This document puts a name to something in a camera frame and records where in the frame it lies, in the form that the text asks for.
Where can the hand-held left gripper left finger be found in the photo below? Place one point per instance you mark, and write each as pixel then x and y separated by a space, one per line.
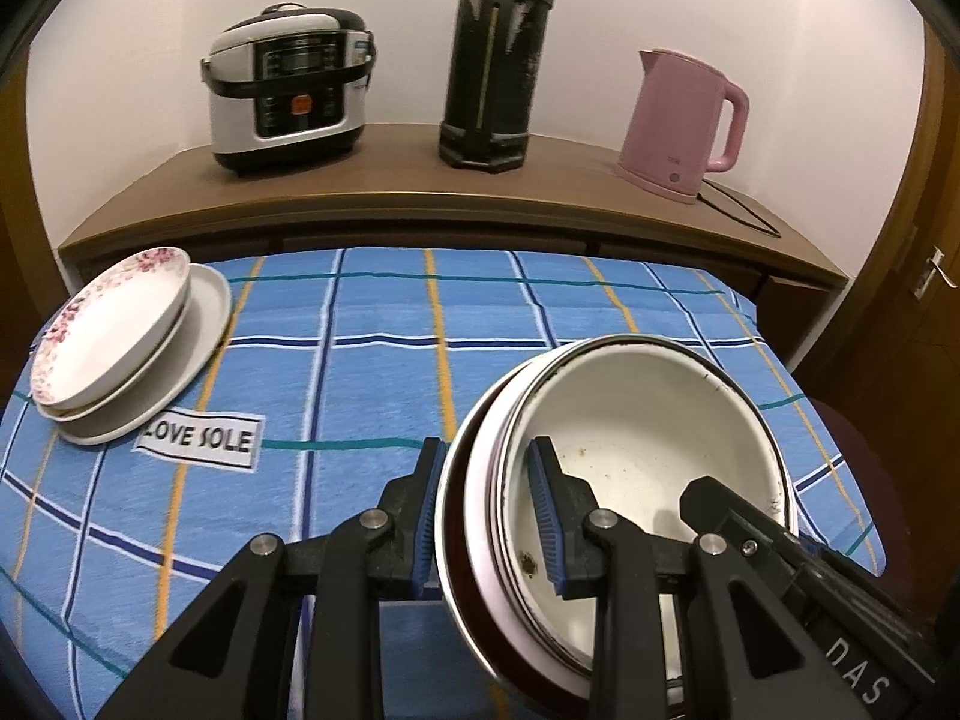
pixel 427 532

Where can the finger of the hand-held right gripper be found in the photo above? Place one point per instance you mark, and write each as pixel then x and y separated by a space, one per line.
pixel 720 502

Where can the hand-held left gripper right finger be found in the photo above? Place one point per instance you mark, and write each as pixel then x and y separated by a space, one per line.
pixel 544 517

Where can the white enamel bowl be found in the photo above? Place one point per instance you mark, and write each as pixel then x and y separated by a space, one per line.
pixel 645 427

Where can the plain white plate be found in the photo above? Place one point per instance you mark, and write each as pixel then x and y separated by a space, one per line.
pixel 204 315

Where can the red rose white plate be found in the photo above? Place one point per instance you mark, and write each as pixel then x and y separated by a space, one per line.
pixel 129 393

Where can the pink floral rim plate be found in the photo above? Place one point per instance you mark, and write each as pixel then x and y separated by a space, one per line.
pixel 105 337

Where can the dark red chair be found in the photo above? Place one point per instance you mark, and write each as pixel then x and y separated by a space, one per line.
pixel 855 465

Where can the blue checked cloth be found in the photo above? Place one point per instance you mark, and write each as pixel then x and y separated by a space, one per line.
pixel 337 390

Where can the brown wooden door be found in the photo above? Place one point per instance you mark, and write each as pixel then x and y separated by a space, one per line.
pixel 900 367
pixel 16 292

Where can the wooden sideboard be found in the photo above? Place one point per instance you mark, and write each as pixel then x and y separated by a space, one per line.
pixel 420 180

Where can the pink electric kettle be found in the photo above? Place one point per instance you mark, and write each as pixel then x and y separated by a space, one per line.
pixel 671 127

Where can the black thermos flask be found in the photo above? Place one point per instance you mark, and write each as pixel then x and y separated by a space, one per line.
pixel 495 60

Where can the silver black rice cooker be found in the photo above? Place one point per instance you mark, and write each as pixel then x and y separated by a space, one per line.
pixel 292 90

